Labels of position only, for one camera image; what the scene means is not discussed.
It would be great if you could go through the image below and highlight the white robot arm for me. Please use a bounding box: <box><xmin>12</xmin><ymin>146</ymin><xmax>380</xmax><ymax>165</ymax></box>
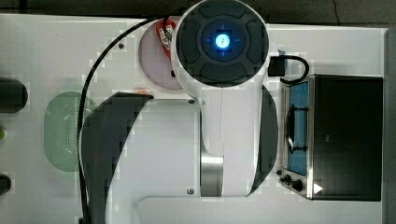
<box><xmin>78</xmin><ymin>0</ymin><xmax>277</xmax><ymax>224</ymax></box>

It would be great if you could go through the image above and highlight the silver black toaster oven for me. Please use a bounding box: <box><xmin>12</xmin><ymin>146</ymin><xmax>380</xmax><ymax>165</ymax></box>
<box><xmin>277</xmin><ymin>75</ymin><xmax>383</xmax><ymax>202</ymax></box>

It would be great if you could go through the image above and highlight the orange slice toy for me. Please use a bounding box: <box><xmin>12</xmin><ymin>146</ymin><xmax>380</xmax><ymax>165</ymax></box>
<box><xmin>134</xmin><ymin>89</ymin><xmax>149</xmax><ymax>95</ymax></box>

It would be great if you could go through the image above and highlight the grey round plate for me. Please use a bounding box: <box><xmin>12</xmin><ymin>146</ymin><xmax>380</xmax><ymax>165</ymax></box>
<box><xmin>138</xmin><ymin>17</ymin><xmax>182</xmax><ymax>91</ymax></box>

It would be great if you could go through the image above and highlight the red ketchup bottle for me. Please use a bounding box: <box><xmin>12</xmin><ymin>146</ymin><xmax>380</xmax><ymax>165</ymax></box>
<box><xmin>156</xmin><ymin>18</ymin><xmax>174</xmax><ymax>58</ymax></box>

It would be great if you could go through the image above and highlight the blue round bowl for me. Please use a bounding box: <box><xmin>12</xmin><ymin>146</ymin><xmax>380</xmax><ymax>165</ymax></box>
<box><xmin>278</xmin><ymin>49</ymin><xmax>288</xmax><ymax>76</ymax></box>

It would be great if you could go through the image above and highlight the green perforated colander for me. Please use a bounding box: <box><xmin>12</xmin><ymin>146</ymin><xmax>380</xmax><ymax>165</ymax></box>
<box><xmin>44</xmin><ymin>91</ymin><xmax>81</xmax><ymax>172</ymax></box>

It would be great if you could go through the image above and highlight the black cylinder upper left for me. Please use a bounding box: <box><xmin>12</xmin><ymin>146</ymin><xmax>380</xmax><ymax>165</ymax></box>
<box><xmin>0</xmin><ymin>77</ymin><xmax>28</xmax><ymax>113</ymax></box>

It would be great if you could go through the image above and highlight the black cylinder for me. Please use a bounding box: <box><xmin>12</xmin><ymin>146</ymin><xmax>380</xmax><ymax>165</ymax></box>
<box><xmin>0</xmin><ymin>77</ymin><xmax>28</xmax><ymax>113</ymax></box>
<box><xmin>0</xmin><ymin>174</ymin><xmax>12</xmax><ymax>195</ymax></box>

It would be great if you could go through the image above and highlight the green object left edge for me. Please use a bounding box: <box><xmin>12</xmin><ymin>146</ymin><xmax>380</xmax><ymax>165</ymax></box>
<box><xmin>0</xmin><ymin>129</ymin><xmax>6</xmax><ymax>139</ymax></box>

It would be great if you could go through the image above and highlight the black cylinder lower left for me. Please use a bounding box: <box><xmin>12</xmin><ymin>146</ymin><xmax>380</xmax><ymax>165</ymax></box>
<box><xmin>0</xmin><ymin>174</ymin><xmax>12</xmax><ymax>195</ymax></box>

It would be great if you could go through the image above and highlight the black camera usb cable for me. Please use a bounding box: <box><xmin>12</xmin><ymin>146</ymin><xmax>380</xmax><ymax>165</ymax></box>
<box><xmin>268</xmin><ymin>54</ymin><xmax>311</xmax><ymax>85</ymax></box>

